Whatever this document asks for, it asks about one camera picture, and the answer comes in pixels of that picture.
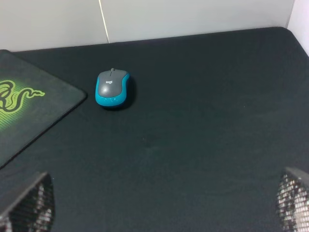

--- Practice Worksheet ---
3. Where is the black tablecloth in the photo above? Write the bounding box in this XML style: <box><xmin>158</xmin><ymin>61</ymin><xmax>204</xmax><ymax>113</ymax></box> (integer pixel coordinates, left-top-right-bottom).
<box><xmin>0</xmin><ymin>27</ymin><xmax>309</xmax><ymax>232</ymax></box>

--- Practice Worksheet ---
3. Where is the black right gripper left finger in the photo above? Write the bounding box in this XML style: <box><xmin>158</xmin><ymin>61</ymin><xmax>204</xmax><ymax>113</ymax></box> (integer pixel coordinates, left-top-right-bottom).
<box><xmin>0</xmin><ymin>172</ymin><xmax>55</xmax><ymax>232</ymax></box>

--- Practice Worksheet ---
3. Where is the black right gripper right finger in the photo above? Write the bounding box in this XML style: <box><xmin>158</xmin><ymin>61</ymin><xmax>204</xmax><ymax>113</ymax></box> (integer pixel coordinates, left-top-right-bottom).
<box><xmin>276</xmin><ymin>167</ymin><xmax>309</xmax><ymax>232</ymax></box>

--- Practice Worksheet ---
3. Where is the grey and teal computer mouse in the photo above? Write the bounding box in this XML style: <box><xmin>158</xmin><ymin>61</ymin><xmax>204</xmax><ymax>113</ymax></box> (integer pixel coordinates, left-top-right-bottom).
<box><xmin>95</xmin><ymin>68</ymin><xmax>130</xmax><ymax>107</ymax></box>

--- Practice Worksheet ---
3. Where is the black green Razer mouse pad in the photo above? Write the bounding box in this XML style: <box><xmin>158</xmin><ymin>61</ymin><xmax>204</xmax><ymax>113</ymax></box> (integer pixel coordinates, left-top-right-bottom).
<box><xmin>0</xmin><ymin>50</ymin><xmax>86</xmax><ymax>167</ymax></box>

